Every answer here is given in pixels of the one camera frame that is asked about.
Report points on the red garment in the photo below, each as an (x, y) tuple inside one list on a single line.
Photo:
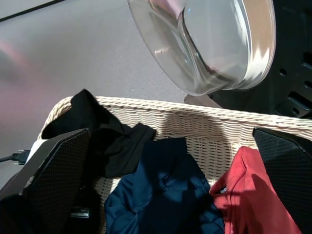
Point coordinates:
[(243, 195)]

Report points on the black garment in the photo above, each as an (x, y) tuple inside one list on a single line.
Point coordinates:
[(109, 146)]

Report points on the navy blue garment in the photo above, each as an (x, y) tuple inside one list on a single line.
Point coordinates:
[(158, 195)]

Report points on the pale woven basket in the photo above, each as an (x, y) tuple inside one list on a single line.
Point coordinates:
[(195, 131)]

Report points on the round glass washing machine door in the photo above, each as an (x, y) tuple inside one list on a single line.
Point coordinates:
[(219, 48)]

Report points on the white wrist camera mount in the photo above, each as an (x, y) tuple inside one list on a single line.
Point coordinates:
[(34, 148)]

